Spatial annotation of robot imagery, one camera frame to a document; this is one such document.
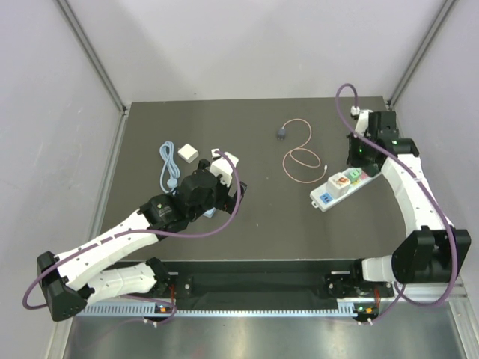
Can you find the light green plug adapter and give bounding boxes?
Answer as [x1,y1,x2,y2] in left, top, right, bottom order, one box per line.
[345,168,363,182]

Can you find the small white USB charger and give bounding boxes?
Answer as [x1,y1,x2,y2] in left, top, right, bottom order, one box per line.
[177,144,199,164]

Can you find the white cube socket adapter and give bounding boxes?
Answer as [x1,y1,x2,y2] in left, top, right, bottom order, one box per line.
[326,172,351,199]

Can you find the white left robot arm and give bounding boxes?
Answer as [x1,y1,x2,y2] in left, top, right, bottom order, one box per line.
[36,150,247,322]

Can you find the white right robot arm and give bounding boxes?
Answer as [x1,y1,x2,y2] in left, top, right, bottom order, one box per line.
[347,106,471,296]

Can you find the blue power strip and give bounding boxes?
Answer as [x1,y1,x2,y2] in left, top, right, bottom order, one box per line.
[203,208,216,218]

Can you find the white multicolour power strip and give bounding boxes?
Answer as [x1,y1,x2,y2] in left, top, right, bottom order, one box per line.
[310,168,379,212]

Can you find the dark grey USB charger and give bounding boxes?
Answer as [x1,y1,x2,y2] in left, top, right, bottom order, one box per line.
[277,127,286,141]

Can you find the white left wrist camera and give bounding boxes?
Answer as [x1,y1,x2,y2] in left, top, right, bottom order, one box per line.
[209,148,234,188]

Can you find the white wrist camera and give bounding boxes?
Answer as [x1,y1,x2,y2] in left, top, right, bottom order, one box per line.
[350,106,372,136]
[209,148,234,188]

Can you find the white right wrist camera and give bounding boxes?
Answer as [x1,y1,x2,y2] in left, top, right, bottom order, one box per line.
[350,106,372,136]

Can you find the pink charging cable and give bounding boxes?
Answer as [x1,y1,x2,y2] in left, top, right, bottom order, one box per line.
[281,118,330,184]

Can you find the light blue coiled cable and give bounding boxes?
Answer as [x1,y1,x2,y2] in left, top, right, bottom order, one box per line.
[159,140,180,192]

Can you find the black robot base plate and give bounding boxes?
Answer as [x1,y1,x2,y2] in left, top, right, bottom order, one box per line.
[126,260,396,311]

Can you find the white slotted cable duct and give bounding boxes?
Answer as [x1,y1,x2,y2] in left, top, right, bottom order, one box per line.
[78,301,374,318]

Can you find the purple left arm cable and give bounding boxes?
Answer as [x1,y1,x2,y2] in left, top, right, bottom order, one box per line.
[22,149,242,311]

